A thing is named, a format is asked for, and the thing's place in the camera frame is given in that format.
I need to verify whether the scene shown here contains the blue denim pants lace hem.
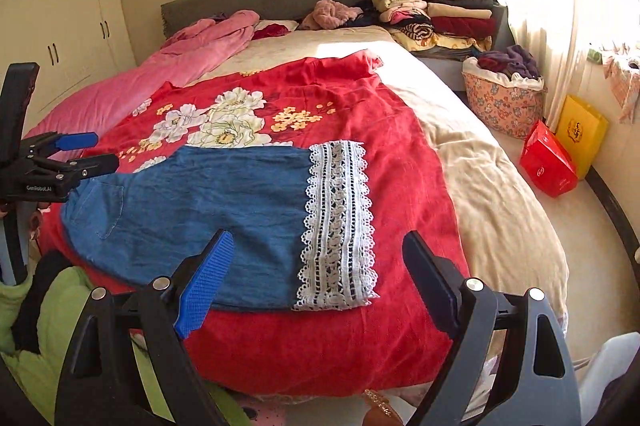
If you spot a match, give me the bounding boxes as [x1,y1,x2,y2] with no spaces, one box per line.
[60,140,378,311]

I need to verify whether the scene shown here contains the green jacket sleeve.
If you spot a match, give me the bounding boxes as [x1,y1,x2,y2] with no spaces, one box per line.
[1,267,252,425]

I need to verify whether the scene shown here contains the pink quilt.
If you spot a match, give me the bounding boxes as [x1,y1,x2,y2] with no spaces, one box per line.
[27,10,259,138]

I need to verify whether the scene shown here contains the cream wardrobe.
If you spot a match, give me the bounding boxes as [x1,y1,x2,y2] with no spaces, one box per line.
[1,0,136,131]

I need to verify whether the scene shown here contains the beige bed sheet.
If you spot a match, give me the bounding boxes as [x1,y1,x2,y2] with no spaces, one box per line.
[201,27,570,330]

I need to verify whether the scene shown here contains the red floral blanket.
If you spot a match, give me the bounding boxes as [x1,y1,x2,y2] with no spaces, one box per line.
[39,48,471,398]

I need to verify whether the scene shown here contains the red paper bag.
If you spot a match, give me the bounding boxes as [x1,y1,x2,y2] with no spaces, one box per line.
[520,120,578,198]

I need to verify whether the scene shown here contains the yellow paper bag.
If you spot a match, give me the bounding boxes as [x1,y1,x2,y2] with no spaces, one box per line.
[555,95,608,180]

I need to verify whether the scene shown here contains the pink crumpled garment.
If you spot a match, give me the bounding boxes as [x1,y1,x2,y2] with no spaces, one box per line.
[298,0,363,30]

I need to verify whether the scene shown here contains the floral laundry basket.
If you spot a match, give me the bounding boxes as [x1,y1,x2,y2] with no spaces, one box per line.
[462,44,546,139]

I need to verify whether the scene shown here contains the clothes on window sill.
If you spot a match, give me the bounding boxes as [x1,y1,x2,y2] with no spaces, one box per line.
[587,43,639,125]

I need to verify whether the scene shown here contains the stack of folded clothes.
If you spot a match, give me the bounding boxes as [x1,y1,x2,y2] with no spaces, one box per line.
[371,0,515,62]

